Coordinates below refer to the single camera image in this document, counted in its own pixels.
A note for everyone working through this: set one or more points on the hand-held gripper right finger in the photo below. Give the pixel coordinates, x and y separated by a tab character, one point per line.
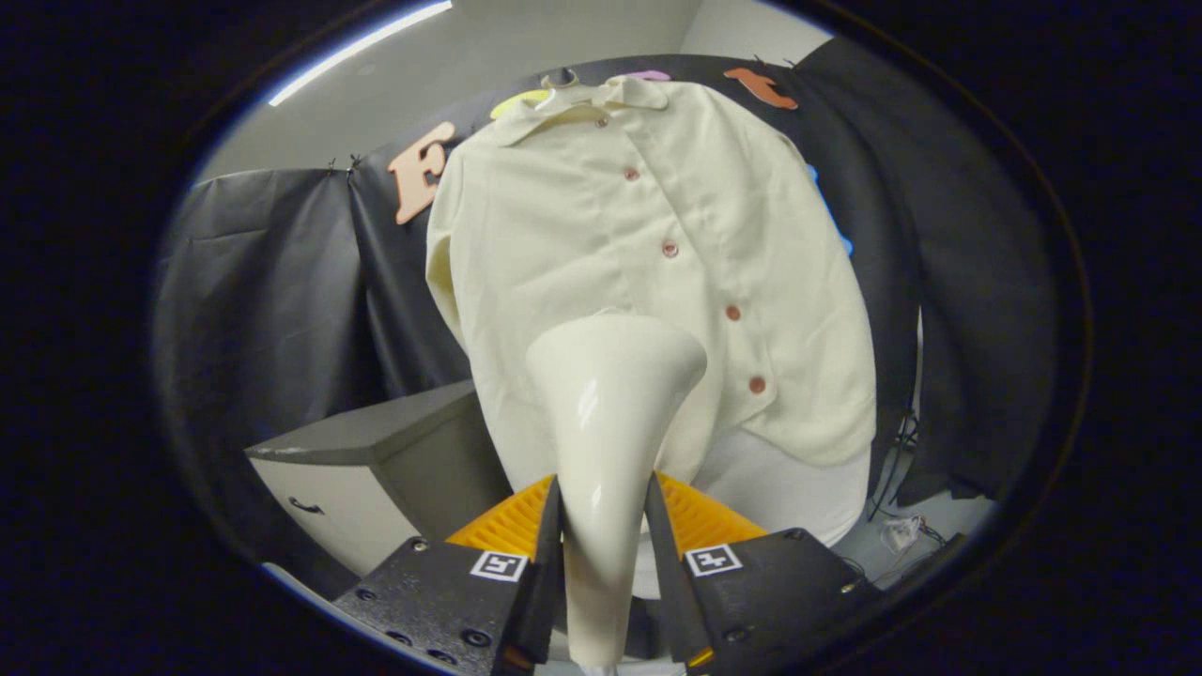
669	582

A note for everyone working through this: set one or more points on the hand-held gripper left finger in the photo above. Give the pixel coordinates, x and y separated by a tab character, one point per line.
547	582

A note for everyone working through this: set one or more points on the white garment steamer head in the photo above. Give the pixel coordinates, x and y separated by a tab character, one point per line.
610	422

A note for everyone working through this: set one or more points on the cream button-up shirt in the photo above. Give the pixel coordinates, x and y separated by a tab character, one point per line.
582	235

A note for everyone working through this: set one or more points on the white mannequin torso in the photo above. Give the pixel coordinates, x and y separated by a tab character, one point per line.
789	488

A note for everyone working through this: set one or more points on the grey drawer cabinet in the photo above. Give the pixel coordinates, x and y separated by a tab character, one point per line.
376	432

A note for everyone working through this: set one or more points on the black backdrop cloth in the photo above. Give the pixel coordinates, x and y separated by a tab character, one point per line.
272	300

